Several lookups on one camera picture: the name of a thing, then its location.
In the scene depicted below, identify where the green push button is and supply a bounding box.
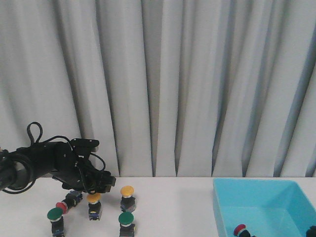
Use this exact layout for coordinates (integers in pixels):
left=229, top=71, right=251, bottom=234
left=47, top=207, right=65, bottom=237
left=118, top=212, right=135, bottom=237

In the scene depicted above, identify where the red push button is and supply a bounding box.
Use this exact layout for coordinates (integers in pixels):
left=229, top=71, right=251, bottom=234
left=234, top=224, right=256, bottom=237
left=55, top=190, right=83, bottom=214

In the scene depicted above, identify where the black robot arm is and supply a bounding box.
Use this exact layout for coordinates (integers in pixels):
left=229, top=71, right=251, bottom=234
left=306, top=226, right=316, bottom=237
left=0, top=139, right=116, bottom=194

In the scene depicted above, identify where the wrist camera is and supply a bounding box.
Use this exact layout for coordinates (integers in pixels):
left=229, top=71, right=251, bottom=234
left=70, top=138, right=100, bottom=156

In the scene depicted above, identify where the grey pleated curtain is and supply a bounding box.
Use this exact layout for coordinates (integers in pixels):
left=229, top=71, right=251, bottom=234
left=0, top=0, right=316, bottom=177

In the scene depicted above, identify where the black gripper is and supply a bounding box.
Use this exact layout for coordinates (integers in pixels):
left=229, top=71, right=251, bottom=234
left=53, top=159, right=116, bottom=194

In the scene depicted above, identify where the blue plastic box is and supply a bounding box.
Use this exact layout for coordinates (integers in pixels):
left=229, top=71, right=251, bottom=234
left=213, top=178, right=316, bottom=237

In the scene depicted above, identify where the green push button left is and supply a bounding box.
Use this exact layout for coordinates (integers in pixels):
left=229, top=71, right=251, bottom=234
left=47, top=207, right=65, bottom=237

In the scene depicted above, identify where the black camera cable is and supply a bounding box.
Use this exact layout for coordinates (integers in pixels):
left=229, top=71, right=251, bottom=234
left=0, top=122, right=107, bottom=196

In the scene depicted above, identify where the lying red push button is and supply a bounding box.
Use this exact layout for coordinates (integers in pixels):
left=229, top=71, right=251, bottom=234
left=55, top=190, right=83, bottom=214

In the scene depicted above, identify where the yellow push button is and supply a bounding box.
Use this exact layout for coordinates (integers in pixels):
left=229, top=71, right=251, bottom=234
left=87, top=193, right=102, bottom=220
left=120, top=186, right=136, bottom=213

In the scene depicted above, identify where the green push button right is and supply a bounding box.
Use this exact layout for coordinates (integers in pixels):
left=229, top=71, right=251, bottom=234
left=118, top=212, right=135, bottom=237

